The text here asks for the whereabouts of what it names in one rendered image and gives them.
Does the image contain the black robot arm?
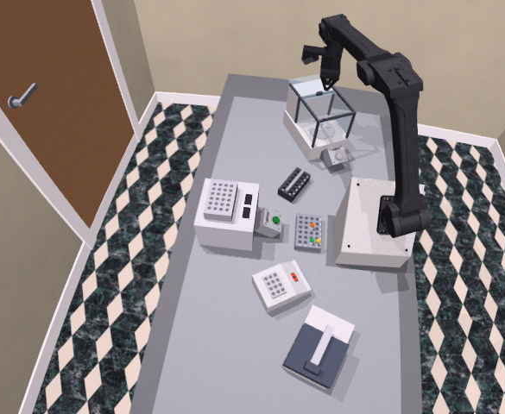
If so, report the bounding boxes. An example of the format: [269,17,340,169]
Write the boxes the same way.
[302,14,431,238]

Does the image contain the grey bench mat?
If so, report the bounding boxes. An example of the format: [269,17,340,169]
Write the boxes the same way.
[152,97,401,414]

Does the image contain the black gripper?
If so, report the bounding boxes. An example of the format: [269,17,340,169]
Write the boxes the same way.
[320,54,342,91]

